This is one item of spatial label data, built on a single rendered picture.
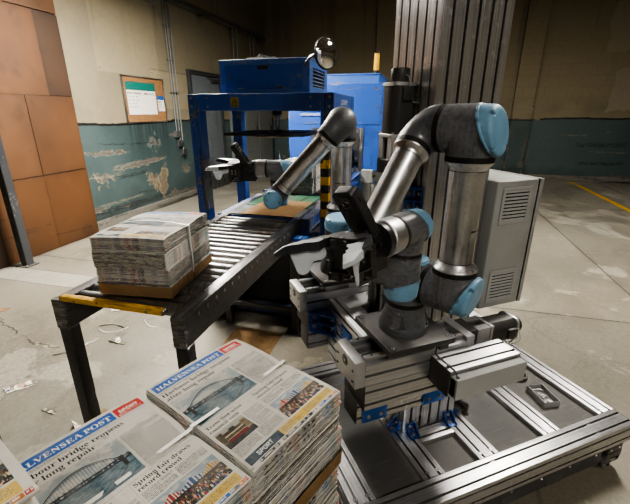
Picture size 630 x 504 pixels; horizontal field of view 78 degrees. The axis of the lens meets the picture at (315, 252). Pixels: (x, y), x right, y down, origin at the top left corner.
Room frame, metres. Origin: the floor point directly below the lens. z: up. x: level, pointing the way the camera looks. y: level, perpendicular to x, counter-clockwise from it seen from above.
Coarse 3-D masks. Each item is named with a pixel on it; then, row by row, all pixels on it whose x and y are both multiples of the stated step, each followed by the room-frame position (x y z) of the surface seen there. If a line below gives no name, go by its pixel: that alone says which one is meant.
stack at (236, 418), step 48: (192, 384) 0.77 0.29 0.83; (240, 384) 0.77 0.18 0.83; (288, 384) 0.77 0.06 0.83; (96, 432) 0.62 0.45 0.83; (144, 432) 0.62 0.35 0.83; (192, 432) 0.63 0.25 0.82; (240, 432) 0.62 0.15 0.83; (288, 432) 0.62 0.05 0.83; (336, 432) 0.73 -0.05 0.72; (48, 480) 0.51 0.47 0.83; (96, 480) 0.51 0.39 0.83; (144, 480) 0.51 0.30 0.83; (192, 480) 0.51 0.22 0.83; (240, 480) 0.51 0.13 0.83; (288, 480) 0.60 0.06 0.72; (336, 480) 0.74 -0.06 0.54
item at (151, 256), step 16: (96, 240) 1.31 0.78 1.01; (112, 240) 1.30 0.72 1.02; (128, 240) 1.29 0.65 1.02; (144, 240) 1.28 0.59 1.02; (160, 240) 1.27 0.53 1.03; (176, 240) 1.35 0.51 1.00; (96, 256) 1.30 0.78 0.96; (112, 256) 1.29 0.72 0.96; (128, 256) 1.28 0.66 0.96; (144, 256) 1.28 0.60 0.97; (160, 256) 1.26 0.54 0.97; (176, 256) 1.34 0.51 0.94; (112, 272) 1.29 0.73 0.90; (128, 272) 1.28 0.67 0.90; (144, 272) 1.28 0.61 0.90; (160, 272) 1.27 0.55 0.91; (176, 272) 1.32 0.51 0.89
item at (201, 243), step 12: (144, 216) 1.58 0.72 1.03; (156, 216) 1.58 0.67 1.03; (168, 216) 1.57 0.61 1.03; (180, 216) 1.57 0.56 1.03; (192, 216) 1.57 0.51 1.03; (204, 216) 1.61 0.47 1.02; (192, 228) 1.49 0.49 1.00; (204, 228) 1.59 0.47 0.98; (204, 240) 1.59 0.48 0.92; (204, 252) 1.56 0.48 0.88
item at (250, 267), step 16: (288, 224) 2.27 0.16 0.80; (272, 240) 1.96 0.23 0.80; (288, 240) 2.17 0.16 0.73; (256, 256) 1.72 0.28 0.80; (272, 256) 1.91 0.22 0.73; (240, 272) 1.55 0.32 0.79; (256, 272) 1.71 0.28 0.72; (208, 288) 1.36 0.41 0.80; (224, 288) 1.40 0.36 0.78; (240, 288) 1.54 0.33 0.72; (192, 304) 1.23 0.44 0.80; (208, 304) 1.28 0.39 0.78; (224, 304) 1.40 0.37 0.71; (176, 320) 1.13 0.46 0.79; (192, 320) 1.18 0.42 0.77; (208, 320) 1.27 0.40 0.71; (176, 336) 1.14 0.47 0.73; (192, 336) 1.17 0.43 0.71
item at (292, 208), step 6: (258, 204) 2.80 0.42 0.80; (288, 204) 2.80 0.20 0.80; (294, 204) 2.80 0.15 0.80; (300, 204) 2.80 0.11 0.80; (306, 204) 2.80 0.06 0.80; (246, 210) 2.61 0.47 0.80; (252, 210) 2.62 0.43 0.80; (258, 210) 2.62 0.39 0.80; (264, 210) 2.62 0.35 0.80; (270, 210) 2.62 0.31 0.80; (276, 210) 2.62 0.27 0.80; (282, 210) 2.62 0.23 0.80; (288, 210) 2.62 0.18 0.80; (294, 210) 2.62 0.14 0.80; (300, 210) 2.62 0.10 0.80; (288, 216) 2.45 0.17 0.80
